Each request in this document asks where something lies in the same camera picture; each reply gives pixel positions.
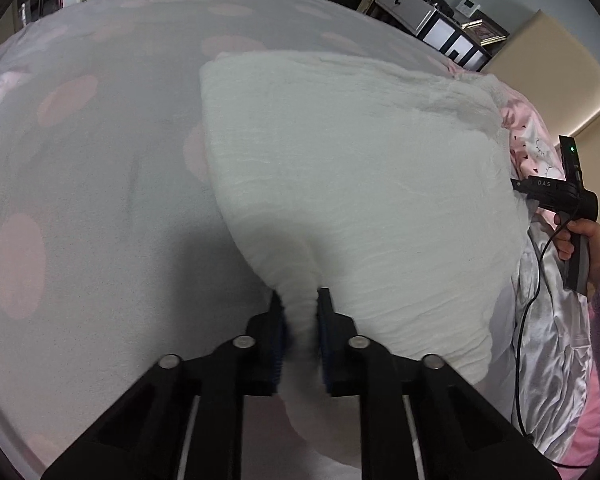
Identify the white muslin garment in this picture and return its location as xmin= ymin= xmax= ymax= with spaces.
xmin=198 ymin=50 xmax=529 ymax=474

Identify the right hand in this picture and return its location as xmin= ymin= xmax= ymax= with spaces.
xmin=554 ymin=219 xmax=600 ymax=287

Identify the pink cloud print pillow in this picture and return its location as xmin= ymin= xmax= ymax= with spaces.
xmin=445 ymin=61 xmax=565 ymax=180

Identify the beige padded headboard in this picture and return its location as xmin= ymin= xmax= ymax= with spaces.
xmin=484 ymin=11 xmax=600 ymax=200

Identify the silver satin garment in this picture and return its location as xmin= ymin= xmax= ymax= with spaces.
xmin=482 ymin=211 xmax=593 ymax=462

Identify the white black nightstand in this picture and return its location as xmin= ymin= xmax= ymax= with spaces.
xmin=358 ymin=0 xmax=509 ymax=72

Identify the grey dotted bed sheet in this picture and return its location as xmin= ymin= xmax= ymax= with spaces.
xmin=0 ymin=0 xmax=449 ymax=479

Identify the pink duvet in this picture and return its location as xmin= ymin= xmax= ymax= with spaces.
xmin=558 ymin=365 xmax=600 ymax=466

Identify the black cable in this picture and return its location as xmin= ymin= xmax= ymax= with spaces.
xmin=510 ymin=221 xmax=594 ymax=469

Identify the wall thermostat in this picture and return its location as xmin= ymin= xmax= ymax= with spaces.
xmin=456 ymin=0 xmax=480 ymax=18

